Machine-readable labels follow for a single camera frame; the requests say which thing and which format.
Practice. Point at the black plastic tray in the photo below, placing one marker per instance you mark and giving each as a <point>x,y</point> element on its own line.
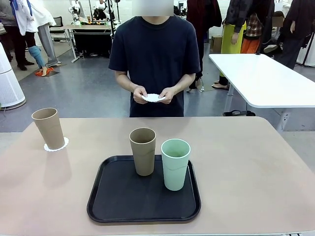
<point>142,204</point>

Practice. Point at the person's left forearm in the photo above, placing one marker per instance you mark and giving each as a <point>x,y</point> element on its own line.
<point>184,82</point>

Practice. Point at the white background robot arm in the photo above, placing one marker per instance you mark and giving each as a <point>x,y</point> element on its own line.
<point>75,12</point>

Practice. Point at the person's right forearm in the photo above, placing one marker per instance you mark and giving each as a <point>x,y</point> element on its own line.
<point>125,81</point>

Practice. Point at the mint green tall cup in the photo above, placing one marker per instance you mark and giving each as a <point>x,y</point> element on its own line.
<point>174,174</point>

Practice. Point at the person's right hand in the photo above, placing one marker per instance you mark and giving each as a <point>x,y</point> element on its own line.
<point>139,94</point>

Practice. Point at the white scalloped paper coaster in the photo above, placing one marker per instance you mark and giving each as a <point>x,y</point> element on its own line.
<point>153,97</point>
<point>66,143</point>

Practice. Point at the orange cloth on floor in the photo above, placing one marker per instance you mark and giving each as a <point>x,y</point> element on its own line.
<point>48,71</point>

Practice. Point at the person's left hand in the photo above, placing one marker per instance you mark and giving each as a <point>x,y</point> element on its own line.
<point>170,95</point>

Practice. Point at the mannequin plaid top orange trousers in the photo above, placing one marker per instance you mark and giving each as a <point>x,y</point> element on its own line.
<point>249,45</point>

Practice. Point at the black table foot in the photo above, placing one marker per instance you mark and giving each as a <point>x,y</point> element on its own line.
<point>241,113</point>

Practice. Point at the mannequin black jacket yellow skirt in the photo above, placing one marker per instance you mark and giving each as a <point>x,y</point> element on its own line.
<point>230,39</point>

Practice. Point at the mannequin dark robe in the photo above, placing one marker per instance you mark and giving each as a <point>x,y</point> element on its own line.
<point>295,44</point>

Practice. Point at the brown tall cup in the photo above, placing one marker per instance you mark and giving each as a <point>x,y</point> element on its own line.
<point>144,159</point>
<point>49,130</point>

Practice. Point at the black office chair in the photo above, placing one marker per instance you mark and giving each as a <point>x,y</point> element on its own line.
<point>58,22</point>

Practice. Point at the background person dark trousers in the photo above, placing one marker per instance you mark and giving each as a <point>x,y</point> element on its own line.
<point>14,44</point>

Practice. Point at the seated background person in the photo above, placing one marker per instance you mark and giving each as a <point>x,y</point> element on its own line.
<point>270,48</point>

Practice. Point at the mannequin white coat grey trousers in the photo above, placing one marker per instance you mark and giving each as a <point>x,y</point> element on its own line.
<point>46,44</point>

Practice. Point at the white rounded table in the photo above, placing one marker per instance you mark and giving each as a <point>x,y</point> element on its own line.
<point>258,78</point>

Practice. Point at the person torso navy T-shirt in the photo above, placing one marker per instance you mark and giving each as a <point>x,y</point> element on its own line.
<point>155,54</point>

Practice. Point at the black floor stand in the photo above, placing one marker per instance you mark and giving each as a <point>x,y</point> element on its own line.
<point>306,56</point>

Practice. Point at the mannequin blue white jacket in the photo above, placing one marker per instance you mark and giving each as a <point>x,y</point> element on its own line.
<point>24,22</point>

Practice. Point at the cardboard box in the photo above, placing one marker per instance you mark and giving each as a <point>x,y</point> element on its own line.
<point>216,44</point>

